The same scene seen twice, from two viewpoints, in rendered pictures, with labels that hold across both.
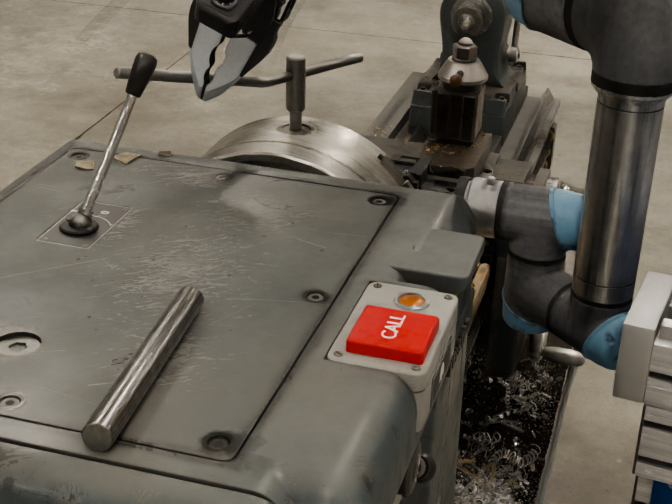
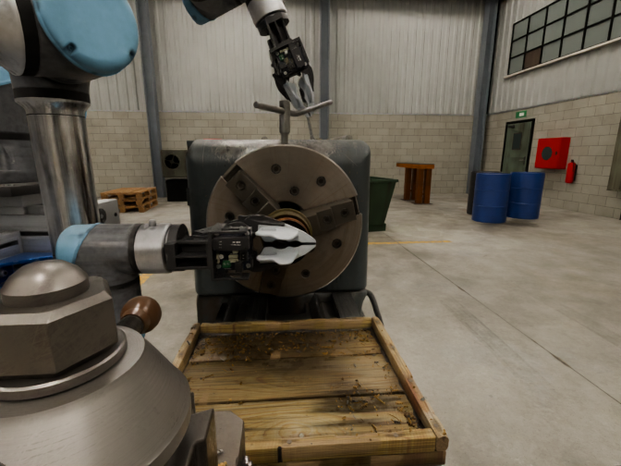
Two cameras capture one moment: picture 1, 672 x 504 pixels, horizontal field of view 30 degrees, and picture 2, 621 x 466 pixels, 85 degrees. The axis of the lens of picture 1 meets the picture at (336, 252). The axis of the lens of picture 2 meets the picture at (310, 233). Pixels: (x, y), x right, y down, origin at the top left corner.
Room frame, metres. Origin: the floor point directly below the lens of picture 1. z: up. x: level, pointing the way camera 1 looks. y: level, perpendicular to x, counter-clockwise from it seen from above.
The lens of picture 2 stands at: (2.03, -0.15, 1.22)
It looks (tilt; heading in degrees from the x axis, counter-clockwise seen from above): 13 degrees down; 160
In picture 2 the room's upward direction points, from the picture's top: straight up
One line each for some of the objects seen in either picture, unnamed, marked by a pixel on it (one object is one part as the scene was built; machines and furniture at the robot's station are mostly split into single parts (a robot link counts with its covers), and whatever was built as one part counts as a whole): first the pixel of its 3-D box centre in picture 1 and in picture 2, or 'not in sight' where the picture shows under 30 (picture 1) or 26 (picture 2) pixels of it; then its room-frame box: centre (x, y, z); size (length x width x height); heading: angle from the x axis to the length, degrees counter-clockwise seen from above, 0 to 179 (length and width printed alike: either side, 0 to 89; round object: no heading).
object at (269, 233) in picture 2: not in sight; (286, 236); (1.54, -0.01, 1.10); 0.09 x 0.06 x 0.03; 73
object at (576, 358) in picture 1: (561, 356); not in sight; (1.78, -0.38, 0.69); 0.08 x 0.03 x 0.03; 75
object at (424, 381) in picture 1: (394, 353); not in sight; (0.86, -0.05, 1.23); 0.13 x 0.08 x 0.05; 165
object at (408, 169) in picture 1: (423, 195); (214, 248); (1.52, -0.11, 1.08); 0.12 x 0.09 x 0.08; 74
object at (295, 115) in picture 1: (295, 105); (285, 130); (1.33, 0.05, 1.27); 0.02 x 0.02 x 0.12
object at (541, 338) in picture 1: (533, 290); not in sight; (1.90, -0.34, 0.75); 0.27 x 0.10 x 0.23; 165
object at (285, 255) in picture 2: not in sight; (286, 256); (1.54, -0.01, 1.07); 0.09 x 0.06 x 0.03; 73
